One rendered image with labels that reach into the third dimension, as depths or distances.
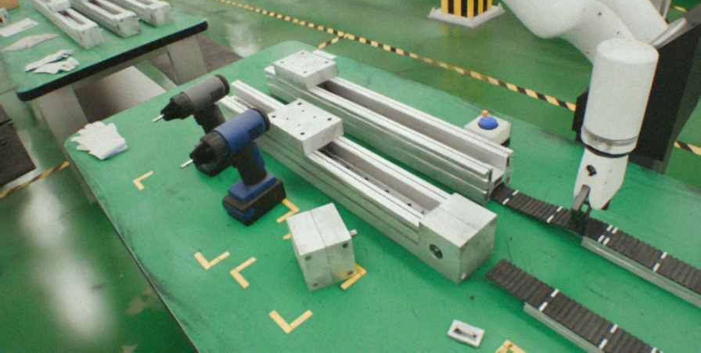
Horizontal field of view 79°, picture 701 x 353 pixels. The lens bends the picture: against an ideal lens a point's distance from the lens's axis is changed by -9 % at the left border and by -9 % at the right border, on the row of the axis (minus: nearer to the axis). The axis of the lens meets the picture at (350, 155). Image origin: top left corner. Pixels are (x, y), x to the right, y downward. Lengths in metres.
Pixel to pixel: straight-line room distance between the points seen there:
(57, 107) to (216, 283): 1.61
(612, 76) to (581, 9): 0.10
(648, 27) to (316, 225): 0.81
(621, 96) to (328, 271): 0.53
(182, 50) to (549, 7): 2.02
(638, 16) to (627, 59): 0.46
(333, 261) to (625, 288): 0.49
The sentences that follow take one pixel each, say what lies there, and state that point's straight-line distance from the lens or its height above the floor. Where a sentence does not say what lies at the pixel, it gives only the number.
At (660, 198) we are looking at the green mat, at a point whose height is 0.78.
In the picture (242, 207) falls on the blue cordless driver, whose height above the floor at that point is 0.83.
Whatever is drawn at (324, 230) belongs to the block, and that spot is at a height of 0.87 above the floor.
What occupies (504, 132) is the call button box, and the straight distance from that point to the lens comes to 1.11.
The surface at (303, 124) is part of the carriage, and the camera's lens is 1.04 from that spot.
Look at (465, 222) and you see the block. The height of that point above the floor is 0.87.
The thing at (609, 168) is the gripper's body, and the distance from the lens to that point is 0.79.
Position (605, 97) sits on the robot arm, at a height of 1.09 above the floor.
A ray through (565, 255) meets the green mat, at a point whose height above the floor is 0.78.
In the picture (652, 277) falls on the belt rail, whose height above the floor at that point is 0.79.
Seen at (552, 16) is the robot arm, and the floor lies 1.20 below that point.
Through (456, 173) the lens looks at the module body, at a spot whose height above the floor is 0.83.
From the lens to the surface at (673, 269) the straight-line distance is 0.90.
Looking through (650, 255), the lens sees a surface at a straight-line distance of 0.91.
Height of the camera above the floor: 1.43
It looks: 35 degrees down
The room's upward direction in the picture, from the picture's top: 8 degrees counter-clockwise
